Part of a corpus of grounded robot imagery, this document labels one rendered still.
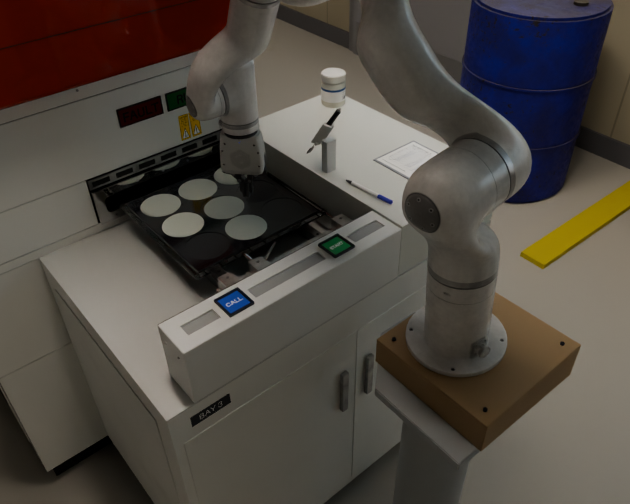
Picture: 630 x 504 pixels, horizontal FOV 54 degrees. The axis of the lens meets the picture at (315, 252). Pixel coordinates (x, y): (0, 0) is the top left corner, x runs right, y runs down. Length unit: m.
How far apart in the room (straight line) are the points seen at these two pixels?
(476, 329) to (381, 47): 0.51
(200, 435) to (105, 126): 0.75
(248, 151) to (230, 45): 0.27
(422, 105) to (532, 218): 2.25
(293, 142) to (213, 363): 0.72
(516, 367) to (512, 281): 1.59
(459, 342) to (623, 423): 1.31
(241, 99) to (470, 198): 0.62
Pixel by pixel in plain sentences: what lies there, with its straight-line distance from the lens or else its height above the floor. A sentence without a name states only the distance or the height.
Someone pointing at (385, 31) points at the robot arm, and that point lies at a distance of 0.96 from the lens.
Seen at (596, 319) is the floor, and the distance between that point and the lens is 2.71.
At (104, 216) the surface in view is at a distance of 1.65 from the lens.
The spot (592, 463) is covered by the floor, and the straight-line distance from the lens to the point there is 2.25.
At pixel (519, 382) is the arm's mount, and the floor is 0.90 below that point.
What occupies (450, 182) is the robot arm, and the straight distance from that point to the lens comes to 0.89.
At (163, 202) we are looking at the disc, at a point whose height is 0.90.
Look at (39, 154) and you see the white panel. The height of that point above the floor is 1.08.
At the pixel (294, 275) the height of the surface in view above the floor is 0.96.
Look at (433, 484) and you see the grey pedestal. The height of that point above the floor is 0.51.
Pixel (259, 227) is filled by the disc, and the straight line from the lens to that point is 1.47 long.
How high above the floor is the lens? 1.78
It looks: 39 degrees down
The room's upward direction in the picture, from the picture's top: 1 degrees counter-clockwise
